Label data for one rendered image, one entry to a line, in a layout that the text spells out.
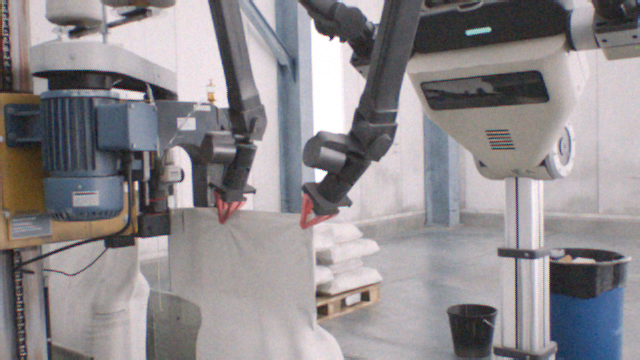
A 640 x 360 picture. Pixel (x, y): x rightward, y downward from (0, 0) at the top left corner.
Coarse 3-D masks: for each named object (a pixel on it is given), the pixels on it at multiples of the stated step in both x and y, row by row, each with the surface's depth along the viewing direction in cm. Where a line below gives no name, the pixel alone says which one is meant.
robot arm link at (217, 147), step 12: (252, 120) 140; (264, 120) 141; (216, 132) 139; (228, 132) 141; (240, 132) 146; (252, 132) 140; (264, 132) 142; (204, 144) 139; (216, 144) 137; (228, 144) 139; (204, 156) 139; (216, 156) 137; (228, 156) 139
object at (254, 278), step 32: (192, 224) 158; (224, 224) 150; (256, 224) 140; (288, 224) 132; (192, 256) 159; (224, 256) 151; (256, 256) 141; (288, 256) 133; (192, 288) 160; (224, 288) 151; (256, 288) 142; (288, 288) 133; (224, 320) 144; (256, 320) 139; (288, 320) 132; (224, 352) 141; (256, 352) 134; (288, 352) 129; (320, 352) 131
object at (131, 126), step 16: (112, 112) 117; (128, 112) 116; (144, 112) 121; (112, 128) 118; (128, 128) 116; (144, 128) 121; (112, 144) 118; (128, 144) 117; (144, 144) 121; (128, 160) 122
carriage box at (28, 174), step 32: (0, 96) 126; (32, 96) 131; (0, 128) 126; (0, 160) 126; (32, 160) 131; (0, 192) 126; (32, 192) 131; (0, 224) 126; (64, 224) 136; (96, 224) 142
